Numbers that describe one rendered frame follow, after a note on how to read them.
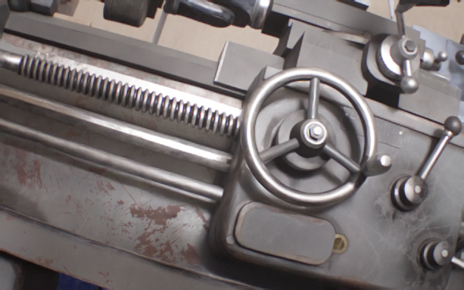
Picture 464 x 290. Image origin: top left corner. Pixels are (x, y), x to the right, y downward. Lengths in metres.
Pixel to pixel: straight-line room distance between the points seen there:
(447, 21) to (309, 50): 4.41
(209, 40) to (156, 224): 3.63
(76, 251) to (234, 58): 0.46
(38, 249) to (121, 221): 0.23
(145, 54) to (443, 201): 0.58
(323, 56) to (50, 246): 0.52
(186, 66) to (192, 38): 3.53
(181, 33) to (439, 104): 3.70
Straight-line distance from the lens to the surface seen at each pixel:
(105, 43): 1.20
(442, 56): 1.34
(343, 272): 1.02
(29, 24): 1.23
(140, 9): 1.43
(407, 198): 1.02
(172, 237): 1.14
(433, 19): 5.38
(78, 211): 1.15
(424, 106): 1.11
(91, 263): 0.96
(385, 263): 1.05
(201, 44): 4.70
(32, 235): 0.97
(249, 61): 1.19
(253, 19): 1.48
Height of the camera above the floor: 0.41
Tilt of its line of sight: 15 degrees up
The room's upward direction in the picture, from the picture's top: 15 degrees clockwise
